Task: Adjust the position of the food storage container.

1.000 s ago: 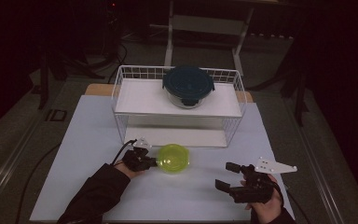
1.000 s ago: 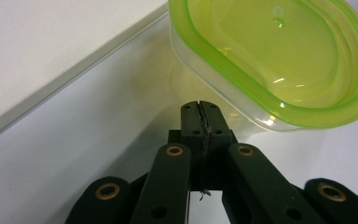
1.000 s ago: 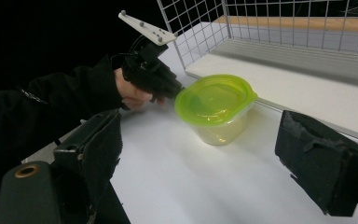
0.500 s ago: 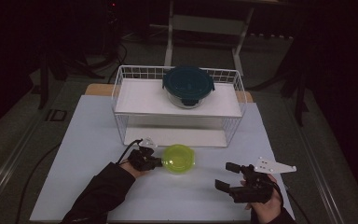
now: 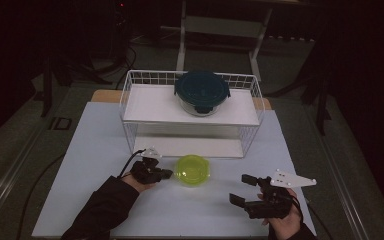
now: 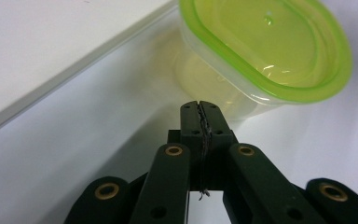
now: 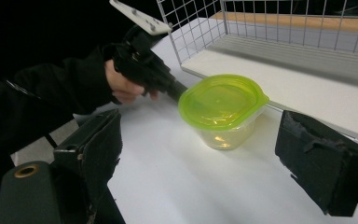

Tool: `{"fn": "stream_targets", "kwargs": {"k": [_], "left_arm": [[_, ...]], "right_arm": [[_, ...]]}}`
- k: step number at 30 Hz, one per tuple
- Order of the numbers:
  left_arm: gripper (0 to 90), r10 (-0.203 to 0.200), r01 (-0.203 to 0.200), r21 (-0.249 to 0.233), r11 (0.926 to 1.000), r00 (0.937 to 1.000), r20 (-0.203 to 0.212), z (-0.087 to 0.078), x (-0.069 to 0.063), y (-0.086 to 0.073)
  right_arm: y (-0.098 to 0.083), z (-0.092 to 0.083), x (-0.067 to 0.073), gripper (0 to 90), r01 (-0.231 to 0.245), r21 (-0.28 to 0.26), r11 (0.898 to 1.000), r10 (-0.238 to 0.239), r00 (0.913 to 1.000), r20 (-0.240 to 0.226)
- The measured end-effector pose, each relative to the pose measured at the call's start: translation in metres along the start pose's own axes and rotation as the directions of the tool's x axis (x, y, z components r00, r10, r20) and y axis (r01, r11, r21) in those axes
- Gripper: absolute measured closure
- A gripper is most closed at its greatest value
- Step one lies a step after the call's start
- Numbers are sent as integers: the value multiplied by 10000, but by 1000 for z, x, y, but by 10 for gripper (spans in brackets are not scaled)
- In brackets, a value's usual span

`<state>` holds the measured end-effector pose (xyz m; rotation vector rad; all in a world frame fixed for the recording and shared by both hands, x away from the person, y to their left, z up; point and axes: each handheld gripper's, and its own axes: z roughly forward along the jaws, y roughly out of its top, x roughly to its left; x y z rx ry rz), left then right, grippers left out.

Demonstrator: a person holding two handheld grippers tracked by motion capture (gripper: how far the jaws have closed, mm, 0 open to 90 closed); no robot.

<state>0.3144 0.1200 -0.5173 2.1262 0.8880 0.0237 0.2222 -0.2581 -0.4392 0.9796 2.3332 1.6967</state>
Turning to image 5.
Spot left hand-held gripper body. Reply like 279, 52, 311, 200
129, 146, 164, 185

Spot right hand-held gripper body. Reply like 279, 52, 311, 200
244, 168, 318, 220

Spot green lidded plastic container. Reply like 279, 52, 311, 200
173, 154, 211, 187

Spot white wire shelf rack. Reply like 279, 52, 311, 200
119, 69, 266, 160

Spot blue lidded glass container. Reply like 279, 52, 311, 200
174, 70, 231, 118

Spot person's left hand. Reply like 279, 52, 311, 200
121, 173, 158, 194

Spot person's right hand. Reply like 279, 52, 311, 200
257, 188, 304, 240

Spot black metal stand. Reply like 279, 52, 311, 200
33, 54, 73, 118

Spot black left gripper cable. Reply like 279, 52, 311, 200
116, 148, 147, 180

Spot black floor bracket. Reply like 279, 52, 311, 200
47, 116, 73, 131

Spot black floor cables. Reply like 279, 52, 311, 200
68, 44, 138, 90

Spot white metal table frame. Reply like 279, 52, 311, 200
159, 0, 275, 82

